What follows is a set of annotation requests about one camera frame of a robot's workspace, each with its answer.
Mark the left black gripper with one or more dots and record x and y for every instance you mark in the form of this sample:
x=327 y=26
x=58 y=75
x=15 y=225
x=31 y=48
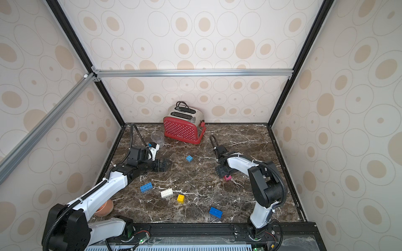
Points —
x=159 y=167

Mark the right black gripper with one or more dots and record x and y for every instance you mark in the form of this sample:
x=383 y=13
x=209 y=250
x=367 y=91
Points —
x=222 y=171

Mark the blue long lego brick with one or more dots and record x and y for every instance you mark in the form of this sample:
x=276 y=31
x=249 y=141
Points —
x=146 y=187

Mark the white long lego brick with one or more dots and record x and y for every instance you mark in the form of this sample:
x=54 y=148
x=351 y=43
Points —
x=166 y=193

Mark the yellow small lego brick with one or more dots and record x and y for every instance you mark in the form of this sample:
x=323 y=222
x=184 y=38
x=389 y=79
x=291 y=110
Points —
x=180 y=199

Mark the blue lego brick front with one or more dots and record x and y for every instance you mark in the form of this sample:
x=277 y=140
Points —
x=216 y=212

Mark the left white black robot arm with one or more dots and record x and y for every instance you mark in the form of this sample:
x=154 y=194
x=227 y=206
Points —
x=120 y=176

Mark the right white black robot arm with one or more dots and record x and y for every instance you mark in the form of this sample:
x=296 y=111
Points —
x=268 y=188

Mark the clear plastic cup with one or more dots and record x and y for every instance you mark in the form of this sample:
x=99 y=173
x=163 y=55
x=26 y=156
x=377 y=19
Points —
x=158 y=138

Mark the red polka dot toaster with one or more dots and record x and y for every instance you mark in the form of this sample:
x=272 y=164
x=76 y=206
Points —
x=184 y=123

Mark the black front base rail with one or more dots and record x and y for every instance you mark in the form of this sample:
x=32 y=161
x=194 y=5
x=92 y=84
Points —
x=188 y=233

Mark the horizontal aluminium rail back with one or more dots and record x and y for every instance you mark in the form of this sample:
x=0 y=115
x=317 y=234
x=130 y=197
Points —
x=195 y=73

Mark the diagonal aluminium rail left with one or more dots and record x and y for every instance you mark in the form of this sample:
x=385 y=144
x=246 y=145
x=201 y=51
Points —
x=20 y=151

